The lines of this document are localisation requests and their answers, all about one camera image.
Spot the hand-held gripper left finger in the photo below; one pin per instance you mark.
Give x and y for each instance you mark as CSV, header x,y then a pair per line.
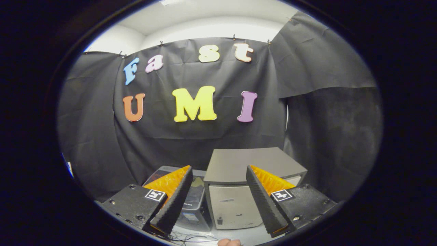
x,y
172,206

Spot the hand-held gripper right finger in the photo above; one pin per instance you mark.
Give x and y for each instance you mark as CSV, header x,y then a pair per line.
x,y
264,205

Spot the dark grey washing machine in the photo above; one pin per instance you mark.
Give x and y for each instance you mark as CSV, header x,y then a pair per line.
x,y
194,215

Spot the grey cabinet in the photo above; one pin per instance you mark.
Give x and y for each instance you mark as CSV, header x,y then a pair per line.
x,y
239,164

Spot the black backdrop cloth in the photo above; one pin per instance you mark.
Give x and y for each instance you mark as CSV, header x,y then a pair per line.
x,y
191,136

